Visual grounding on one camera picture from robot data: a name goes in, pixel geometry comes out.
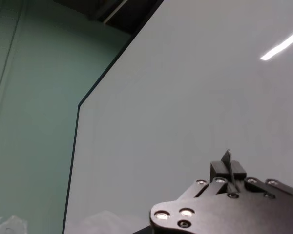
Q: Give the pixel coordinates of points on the dark furniture with white strip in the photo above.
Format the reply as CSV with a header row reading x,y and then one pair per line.
x,y
136,14

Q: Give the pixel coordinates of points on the clear plastic bag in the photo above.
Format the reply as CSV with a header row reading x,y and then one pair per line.
x,y
12,224

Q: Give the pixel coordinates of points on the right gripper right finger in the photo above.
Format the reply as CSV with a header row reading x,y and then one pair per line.
x,y
240,173

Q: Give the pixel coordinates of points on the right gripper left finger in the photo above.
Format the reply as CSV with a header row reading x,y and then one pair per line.
x,y
218,171

